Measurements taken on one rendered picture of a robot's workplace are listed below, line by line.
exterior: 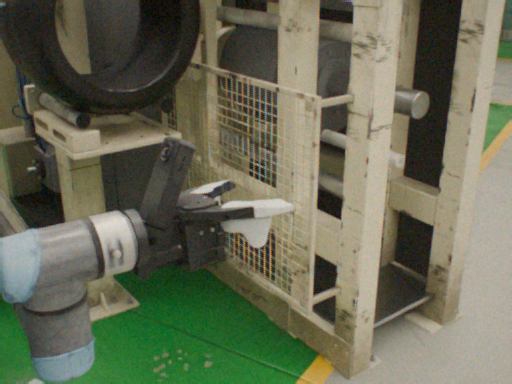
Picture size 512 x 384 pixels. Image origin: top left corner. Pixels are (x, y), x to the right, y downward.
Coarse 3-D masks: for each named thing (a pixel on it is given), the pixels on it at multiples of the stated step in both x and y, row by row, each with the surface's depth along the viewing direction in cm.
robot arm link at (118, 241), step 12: (96, 216) 70; (108, 216) 70; (120, 216) 70; (96, 228) 68; (108, 228) 69; (120, 228) 69; (132, 228) 70; (108, 240) 68; (120, 240) 69; (132, 240) 69; (108, 252) 68; (120, 252) 69; (132, 252) 70; (108, 264) 68; (120, 264) 69; (132, 264) 71
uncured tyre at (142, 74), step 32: (0, 0) 164; (32, 0) 153; (160, 0) 200; (192, 0) 180; (0, 32) 170; (32, 32) 156; (160, 32) 204; (192, 32) 183; (32, 64) 161; (64, 64) 162; (128, 64) 203; (160, 64) 200; (64, 96) 168; (96, 96) 171; (128, 96) 177; (160, 96) 186
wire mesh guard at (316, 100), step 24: (192, 72) 208; (216, 72) 195; (216, 96) 200; (312, 96) 160; (288, 120) 172; (312, 120) 162; (312, 144) 165; (192, 168) 225; (312, 168) 167; (312, 192) 170; (288, 216) 183; (312, 216) 172; (288, 240) 186; (312, 240) 176; (240, 264) 213; (264, 264) 200; (312, 264) 179; (312, 288) 183
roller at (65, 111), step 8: (40, 96) 197; (48, 96) 193; (48, 104) 191; (56, 104) 186; (64, 104) 183; (56, 112) 186; (64, 112) 180; (72, 112) 176; (80, 112) 174; (72, 120) 175; (80, 120) 173; (88, 120) 175
